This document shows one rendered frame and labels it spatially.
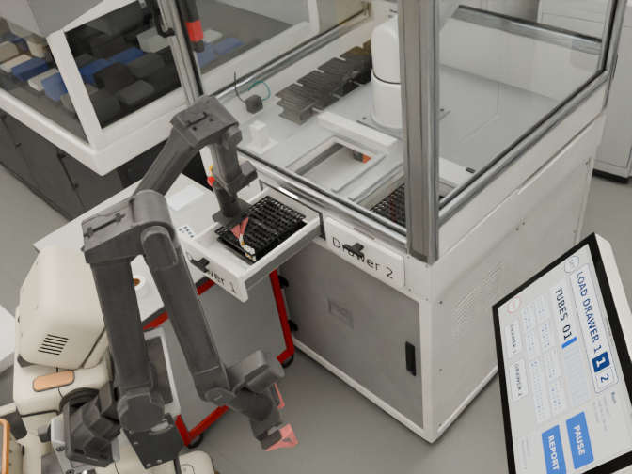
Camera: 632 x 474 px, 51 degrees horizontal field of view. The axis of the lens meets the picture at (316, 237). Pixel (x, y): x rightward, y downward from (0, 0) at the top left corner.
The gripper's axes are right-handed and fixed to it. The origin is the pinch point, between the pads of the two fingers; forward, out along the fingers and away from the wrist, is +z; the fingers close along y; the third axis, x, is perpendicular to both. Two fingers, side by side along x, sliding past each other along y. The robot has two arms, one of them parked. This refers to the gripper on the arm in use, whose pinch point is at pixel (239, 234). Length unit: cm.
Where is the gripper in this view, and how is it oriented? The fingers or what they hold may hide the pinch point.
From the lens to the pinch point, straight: 195.1
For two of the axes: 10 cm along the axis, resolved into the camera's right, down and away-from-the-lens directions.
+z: 1.5, 7.2, 6.8
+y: 6.9, -5.7, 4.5
